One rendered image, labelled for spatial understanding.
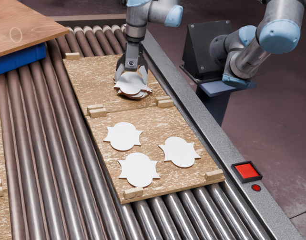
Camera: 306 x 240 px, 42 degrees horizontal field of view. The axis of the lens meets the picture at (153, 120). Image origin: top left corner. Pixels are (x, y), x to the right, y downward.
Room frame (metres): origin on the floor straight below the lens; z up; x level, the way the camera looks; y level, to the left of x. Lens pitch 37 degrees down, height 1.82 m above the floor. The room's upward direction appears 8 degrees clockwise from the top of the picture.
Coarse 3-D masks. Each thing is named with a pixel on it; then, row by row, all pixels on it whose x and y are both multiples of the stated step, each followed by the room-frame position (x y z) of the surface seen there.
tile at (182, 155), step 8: (168, 144) 1.02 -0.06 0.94; (176, 144) 1.02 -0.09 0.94; (184, 144) 1.03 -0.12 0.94; (192, 144) 1.03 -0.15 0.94; (168, 152) 0.98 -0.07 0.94; (176, 152) 0.98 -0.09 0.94; (184, 152) 0.99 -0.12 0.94; (192, 152) 0.99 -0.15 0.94; (168, 160) 0.94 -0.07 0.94; (176, 160) 0.94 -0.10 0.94; (184, 160) 0.95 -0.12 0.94; (192, 160) 0.95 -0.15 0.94; (184, 168) 0.92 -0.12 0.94
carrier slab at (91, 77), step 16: (64, 64) 1.45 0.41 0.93; (80, 64) 1.46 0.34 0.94; (96, 64) 1.48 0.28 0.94; (112, 64) 1.50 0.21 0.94; (80, 80) 1.34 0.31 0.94; (96, 80) 1.35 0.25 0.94; (112, 80) 1.37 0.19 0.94; (80, 96) 1.23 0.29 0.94; (96, 96) 1.24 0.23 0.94; (112, 96) 1.26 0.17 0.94; (160, 96) 1.31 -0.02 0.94
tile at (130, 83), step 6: (126, 72) 1.37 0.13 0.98; (132, 72) 1.38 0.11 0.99; (120, 78) 1.33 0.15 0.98; (126, 78) 1.33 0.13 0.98; (132, 78) 1.34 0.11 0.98; (138, 78) 1.34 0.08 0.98; (120, 84) 1.28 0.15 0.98; (126, 84) 1.29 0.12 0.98; (132, 84) 1.30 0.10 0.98; (138, 84) 1.30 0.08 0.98; (126, 90) 1.25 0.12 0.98; (132, 90) 1.26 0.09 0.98; (138, 90) 1.26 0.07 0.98; (144, 90) 1.28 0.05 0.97
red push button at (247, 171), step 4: (244, 164) 0.99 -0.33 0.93; (248, 164) 0.99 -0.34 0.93; (236, 168) 0.97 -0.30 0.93; (240, 168) 0.97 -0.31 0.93; (244, 168) 0.97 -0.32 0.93; (248, 168) 0.97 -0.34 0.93; (252, 168) 0.98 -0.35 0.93; (240, 172) 0.95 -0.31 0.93; (244, 172) 0.95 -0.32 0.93; (248, 172) 0.95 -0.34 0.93; (252, 172) 0.96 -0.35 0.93; (256, 172) 0.96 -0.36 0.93; (244, 176) 0.93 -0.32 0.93; (248, 176) 0.94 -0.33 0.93; (252, 176) 0.94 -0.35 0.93
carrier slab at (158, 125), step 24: (96, 120) 1.10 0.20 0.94; (120, 120) 1.12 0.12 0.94; (144, 120) 1.14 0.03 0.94; (168, 120) 1.16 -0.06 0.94; (96, 144) 0.98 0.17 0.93; (144, 144) 1.01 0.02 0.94; (120, 168) 0.88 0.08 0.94; (168, 168) 0.91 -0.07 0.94; (192, 168) 0.93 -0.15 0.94; (216, 168) 0.94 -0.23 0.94; (120, 192) 0.78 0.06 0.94; (144, 192) 0.79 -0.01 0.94; (168, 192) 0.82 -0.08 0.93
